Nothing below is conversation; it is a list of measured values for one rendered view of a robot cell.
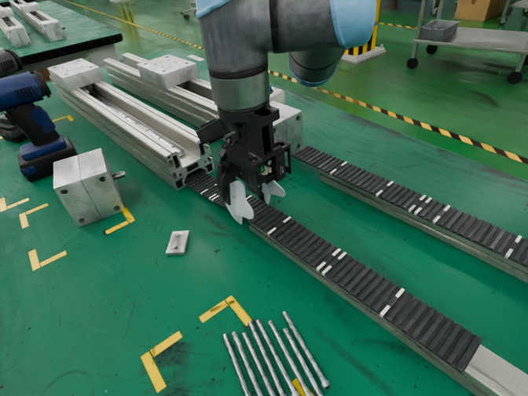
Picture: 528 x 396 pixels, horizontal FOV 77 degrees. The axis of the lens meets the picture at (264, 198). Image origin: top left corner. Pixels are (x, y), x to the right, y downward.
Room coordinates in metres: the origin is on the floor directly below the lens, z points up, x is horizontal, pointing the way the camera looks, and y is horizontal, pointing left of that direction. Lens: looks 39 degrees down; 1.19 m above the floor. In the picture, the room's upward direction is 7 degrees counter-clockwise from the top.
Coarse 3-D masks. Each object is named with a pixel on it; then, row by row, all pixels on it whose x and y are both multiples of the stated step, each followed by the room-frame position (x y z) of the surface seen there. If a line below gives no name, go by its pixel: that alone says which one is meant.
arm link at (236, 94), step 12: (264, 72) 0.40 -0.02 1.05; (216, 84) 0.40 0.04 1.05; (228, 84) 0.39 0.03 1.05; (240, 84) 0.39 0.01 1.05; (252, 84) 0.39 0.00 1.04; (264, 84) 0.40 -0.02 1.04; (216, 96) 0.40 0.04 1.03; (228, 96) 0.39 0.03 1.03; (240, 96) 0.39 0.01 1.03; (252, 96) 0.39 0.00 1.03; (264, 96) 0.40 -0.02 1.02; (228, 108) 0.39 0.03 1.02; (240, 108) 0.39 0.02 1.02; (252, 108) 0.39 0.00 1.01
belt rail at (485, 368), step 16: (272, 240) 0.37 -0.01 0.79; (288, 256) 0.34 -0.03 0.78; (336, 288) 0.27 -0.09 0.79; (352, 304) 0.25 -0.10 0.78; (384, 320) 0.22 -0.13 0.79; (400, 336) 0.19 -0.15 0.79; (416, 352) 0.17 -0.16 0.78; (480, 352) 0.15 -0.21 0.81; (448, 368) 0.15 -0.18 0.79; (480, 368) 0.14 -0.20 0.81; (496, 368) 0.14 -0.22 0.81; (512, 368) 0.13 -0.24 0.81; (464, 384) 0.13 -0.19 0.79; (480, 384) 0.13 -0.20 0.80; (496, 384) 0.12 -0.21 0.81; (512, 384) 0.12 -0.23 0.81
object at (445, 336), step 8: (448, 320) 0.19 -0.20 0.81; (440, 328) 0.18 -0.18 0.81; (448, 328) 0.18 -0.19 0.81; (456, 328) 0.18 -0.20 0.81; (440, 336) 0.17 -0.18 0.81; (448, 336) 0.17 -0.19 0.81; (456, 336) 0.17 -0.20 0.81; (432, 344) 0.17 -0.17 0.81; (440, 344) 0.17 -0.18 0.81; (448, 344) 0.16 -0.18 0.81; (432, 352) 0.16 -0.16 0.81; (440, 352) 0.16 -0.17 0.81; (448, 352) 0.16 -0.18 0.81
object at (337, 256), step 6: (336, 252) 0.31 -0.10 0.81; (342, 252) 0.31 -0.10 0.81; (330, 258) 0.30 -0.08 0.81; (336, 258) 0.30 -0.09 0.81; (342, 258) 0.30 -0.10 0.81; (324, 264) 0.29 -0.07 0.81; (330, 264) 0.29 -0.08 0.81; (336, 264) 0.29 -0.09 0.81; (318, 270) 0.29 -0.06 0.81; (324, 270) 0.28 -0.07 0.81; (330, 270) 0.28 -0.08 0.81; (324, 276) 0.28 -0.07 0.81
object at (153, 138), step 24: (72, 96) 1.02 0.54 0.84; (96, 96) 1.01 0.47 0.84; (120, 96) 0.91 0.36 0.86; (96, 120) 0.89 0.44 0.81; (120, 120) 0.75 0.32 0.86; (144, 120) 0.80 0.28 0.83; (168, 120) 0.71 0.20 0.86; (120, 144) 0.77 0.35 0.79; (144, 144) 0.63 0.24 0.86; (168, 144) 0.65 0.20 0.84; (192, 144) 0.61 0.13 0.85; (168, 168) 0.56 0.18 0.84; (192, 168) 0.59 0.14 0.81
